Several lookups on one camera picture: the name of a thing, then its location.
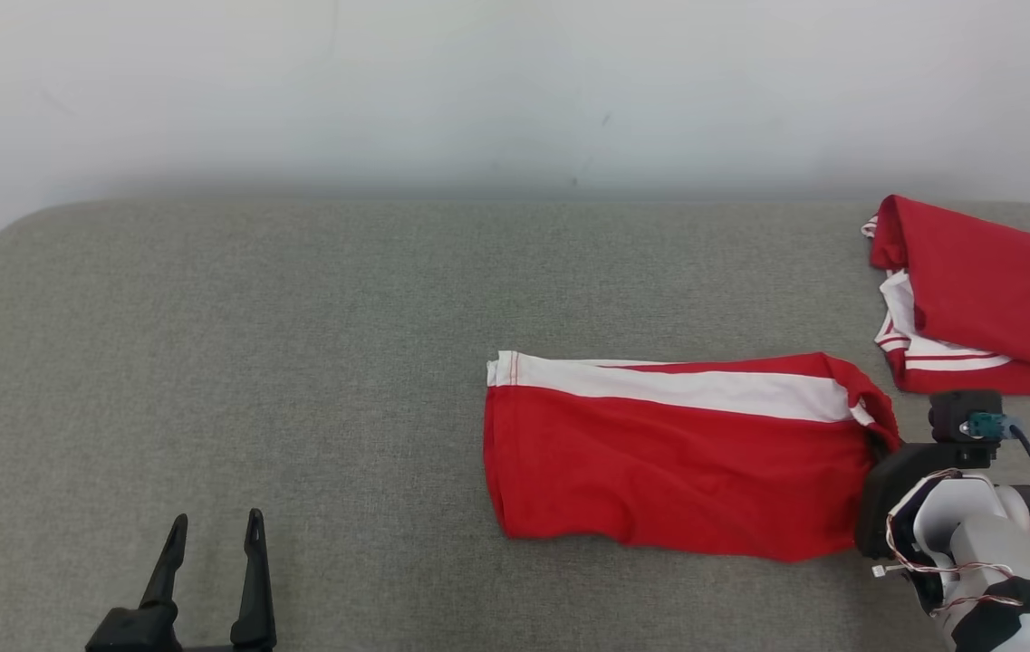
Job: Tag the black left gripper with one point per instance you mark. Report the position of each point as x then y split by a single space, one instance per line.
134 632

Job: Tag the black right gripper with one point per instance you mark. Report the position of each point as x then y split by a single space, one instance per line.
895 480

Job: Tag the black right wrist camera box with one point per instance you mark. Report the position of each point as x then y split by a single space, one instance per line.
954 412

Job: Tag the red basketball shorts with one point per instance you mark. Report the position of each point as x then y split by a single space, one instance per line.
659 471

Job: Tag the red white basketball jersey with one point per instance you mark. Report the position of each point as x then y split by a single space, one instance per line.
1004 290

